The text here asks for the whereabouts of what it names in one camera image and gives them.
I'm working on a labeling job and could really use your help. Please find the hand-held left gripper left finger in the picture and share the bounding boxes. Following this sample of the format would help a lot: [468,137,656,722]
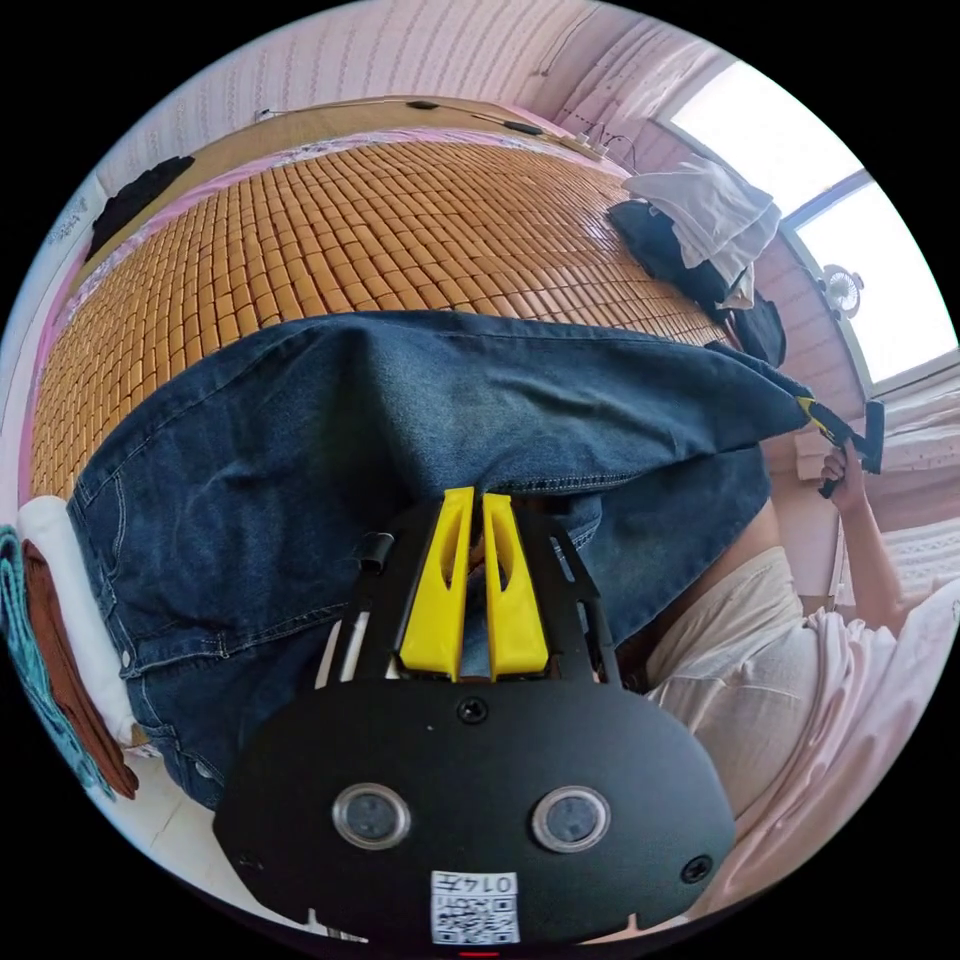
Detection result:
[398,486,475,682]

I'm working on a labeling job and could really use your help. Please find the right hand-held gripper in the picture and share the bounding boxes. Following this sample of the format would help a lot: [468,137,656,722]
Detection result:
[796,395,865,499]

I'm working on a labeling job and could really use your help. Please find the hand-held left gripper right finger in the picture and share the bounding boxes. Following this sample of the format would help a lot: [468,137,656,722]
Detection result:
[482,492,550,681]

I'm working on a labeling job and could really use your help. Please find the blue jeans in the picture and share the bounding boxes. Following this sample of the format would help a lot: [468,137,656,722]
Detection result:
[65,310,820,816]

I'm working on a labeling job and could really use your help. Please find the person's right forearm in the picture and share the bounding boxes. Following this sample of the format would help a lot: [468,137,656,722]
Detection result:
[836,491,912,636]

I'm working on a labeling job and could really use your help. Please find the person's right hand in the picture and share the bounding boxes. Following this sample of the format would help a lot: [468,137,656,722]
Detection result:
[820,442,873,517]

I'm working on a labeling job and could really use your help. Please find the small white fan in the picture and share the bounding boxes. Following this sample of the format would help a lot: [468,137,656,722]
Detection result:
[818,262,865,322]

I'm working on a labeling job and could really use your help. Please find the window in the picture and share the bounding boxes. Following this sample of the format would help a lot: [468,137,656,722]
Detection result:
[656,58,960,394]

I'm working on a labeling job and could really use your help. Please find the pile of clothes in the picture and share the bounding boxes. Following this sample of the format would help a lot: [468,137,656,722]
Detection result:
[605,160,789,369]
[0,494,142,804]

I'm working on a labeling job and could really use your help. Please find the person's body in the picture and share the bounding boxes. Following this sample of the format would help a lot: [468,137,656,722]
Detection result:
[619,494,960,925]

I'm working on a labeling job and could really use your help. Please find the bed with woven mat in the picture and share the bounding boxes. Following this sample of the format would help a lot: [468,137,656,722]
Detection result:
[20,95,751,526]

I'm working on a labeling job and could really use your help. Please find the black garment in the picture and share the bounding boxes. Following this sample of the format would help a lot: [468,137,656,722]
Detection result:
[83,152,198,262]

